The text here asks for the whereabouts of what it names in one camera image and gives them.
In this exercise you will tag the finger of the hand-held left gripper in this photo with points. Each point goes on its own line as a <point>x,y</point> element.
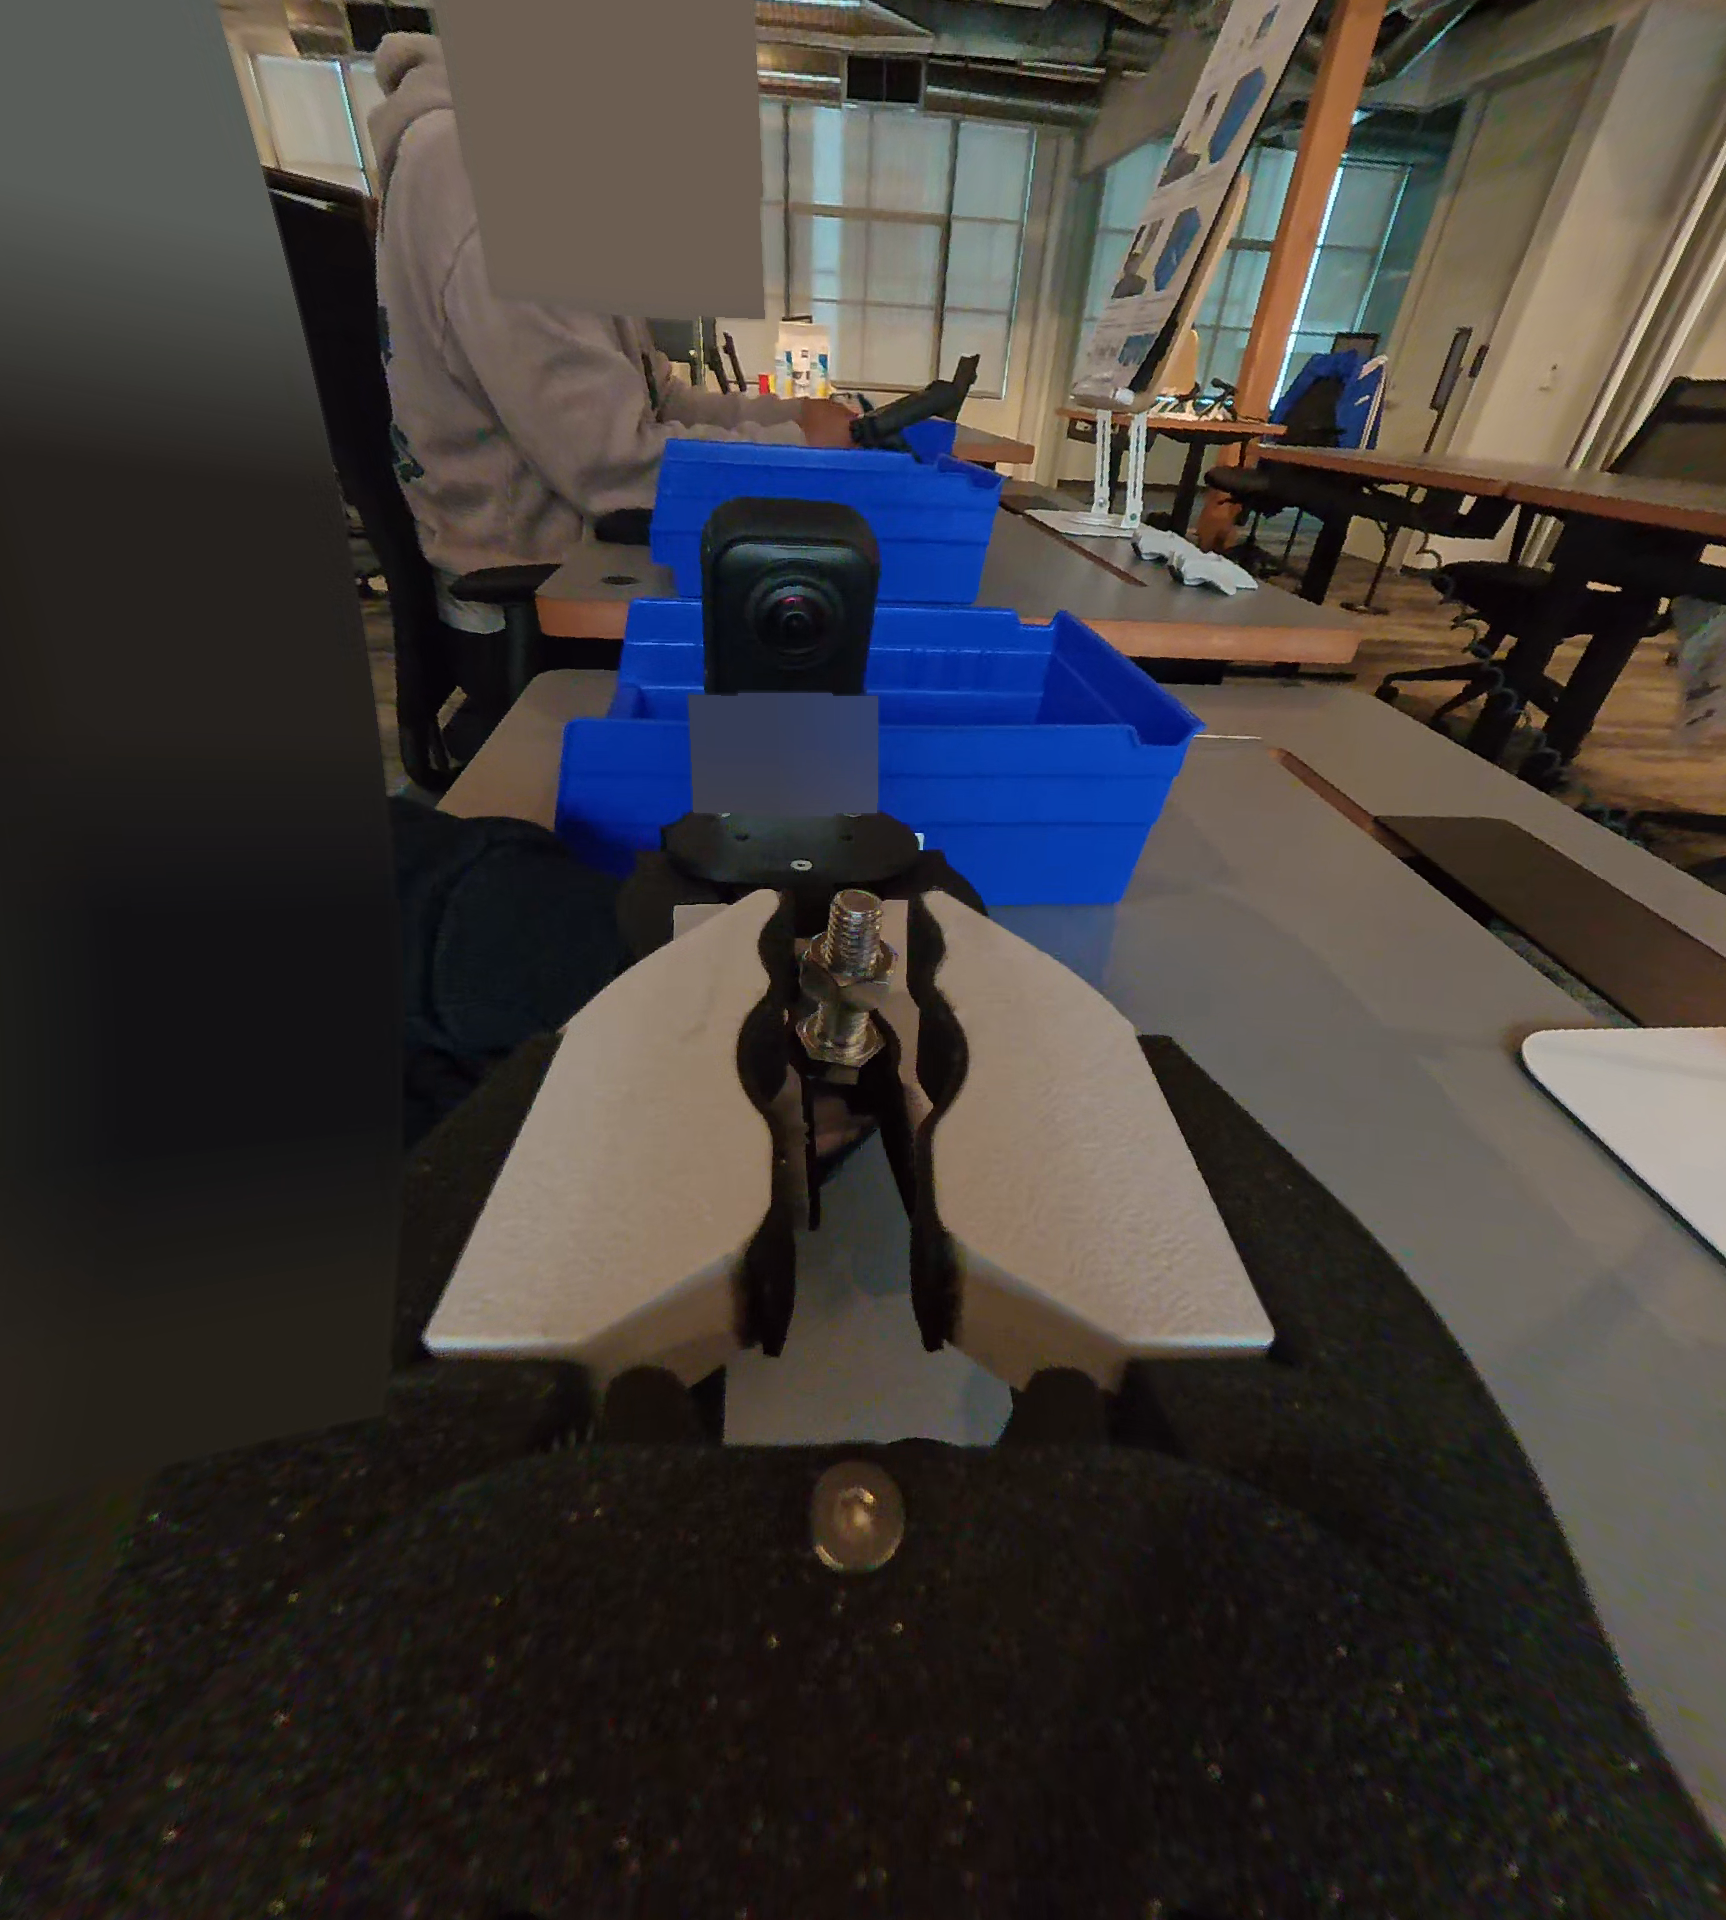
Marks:
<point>707,919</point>

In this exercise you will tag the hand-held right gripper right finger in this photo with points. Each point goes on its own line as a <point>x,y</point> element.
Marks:
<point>1088,1201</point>

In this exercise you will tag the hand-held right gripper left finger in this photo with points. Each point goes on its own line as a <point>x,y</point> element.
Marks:
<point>609,1201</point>

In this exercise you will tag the silver hex bolt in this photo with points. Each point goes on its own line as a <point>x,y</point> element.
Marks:
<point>855,923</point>

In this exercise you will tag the blue plastic bin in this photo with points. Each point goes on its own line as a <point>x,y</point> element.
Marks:
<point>930,441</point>
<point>1013,780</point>
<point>832,511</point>

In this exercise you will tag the person's left forearm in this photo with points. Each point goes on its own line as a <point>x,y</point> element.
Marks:
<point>502,931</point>

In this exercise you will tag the black handheld tool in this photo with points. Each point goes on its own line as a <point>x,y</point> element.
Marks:
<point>908,416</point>

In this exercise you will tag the white supply box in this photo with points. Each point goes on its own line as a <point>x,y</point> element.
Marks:
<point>802,369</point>

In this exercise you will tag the white lattice stand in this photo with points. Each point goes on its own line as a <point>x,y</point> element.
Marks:
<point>1102,464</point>

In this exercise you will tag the white plastic parts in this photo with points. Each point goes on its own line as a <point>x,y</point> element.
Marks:
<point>1201,563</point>

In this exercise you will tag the white mat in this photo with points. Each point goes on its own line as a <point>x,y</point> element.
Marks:
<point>1658,1124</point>

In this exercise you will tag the poster board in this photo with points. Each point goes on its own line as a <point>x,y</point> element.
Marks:
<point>1178,225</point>

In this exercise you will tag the printed paper sheet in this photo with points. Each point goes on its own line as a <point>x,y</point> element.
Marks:
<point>1721,674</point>

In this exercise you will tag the wooden column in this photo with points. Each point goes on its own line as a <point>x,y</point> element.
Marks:
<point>1329,150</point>

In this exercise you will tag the black mesh office chair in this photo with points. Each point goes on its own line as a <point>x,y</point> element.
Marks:
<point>1702,428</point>

